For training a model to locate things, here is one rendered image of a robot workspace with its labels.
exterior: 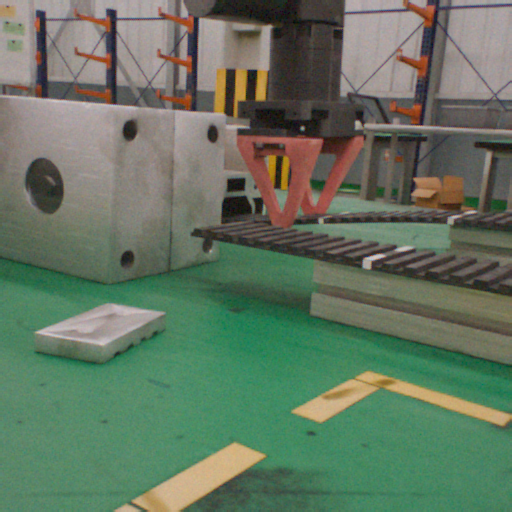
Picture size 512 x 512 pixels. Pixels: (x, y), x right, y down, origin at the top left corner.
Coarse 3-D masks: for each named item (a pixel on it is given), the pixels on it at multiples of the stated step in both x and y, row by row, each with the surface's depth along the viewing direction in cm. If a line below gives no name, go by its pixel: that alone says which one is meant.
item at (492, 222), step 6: (492, 216) 50; (498, 216) 50; (504, 216) 51; (510, 216) 50; (480, 222) 48; (486, 222) 48; (492, 222) 49; (498, 222) 47; (504, 222) 47; (510, 222) 48; (492, 228) 47; (498, 228) 47
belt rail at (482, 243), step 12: (456, 228) 49; (468, 228) 49; (480, 228) 48; (456, 240) 49; (468, 240) 49; (480, 240) 49; (492, 240) 48; (504, 240) 48; (456, 252) 50; (468, 252) 49; (480, 252) 49; (492, 252) 49; (504, 252) 48; (504, 264) 48
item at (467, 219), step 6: (456, 216) 49; (462, 216) 50; (468, 216) 51; (474, 216) 50; (480, 216) 50; (486, 216) 51; (444, 222) 49; (450, 222) 49; (456, 222) 49; (462, 222) 48; (468, 222) 48; (474, 222) 48
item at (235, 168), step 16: (224, 160) 65; (240, 160) 64; (224, 176) 60; (240, 176) 62; (224, 192) 61; (240, 192) 63; (256, 192) 65; (224, 208) 67; (240, 208) 66; (256, 208) 67
